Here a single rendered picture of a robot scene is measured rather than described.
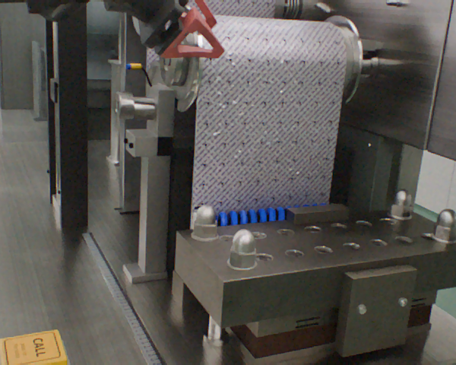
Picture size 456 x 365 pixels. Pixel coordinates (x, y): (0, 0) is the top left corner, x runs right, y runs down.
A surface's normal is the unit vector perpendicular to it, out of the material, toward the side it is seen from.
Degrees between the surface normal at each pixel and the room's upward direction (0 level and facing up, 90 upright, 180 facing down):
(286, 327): 90
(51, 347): 0
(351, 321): 90
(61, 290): 0
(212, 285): 90
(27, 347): 0
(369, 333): 90
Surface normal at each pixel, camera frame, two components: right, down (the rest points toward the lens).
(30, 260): 0.07, -0.96
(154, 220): 0.41, 0.30
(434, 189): -0.91, 0.06
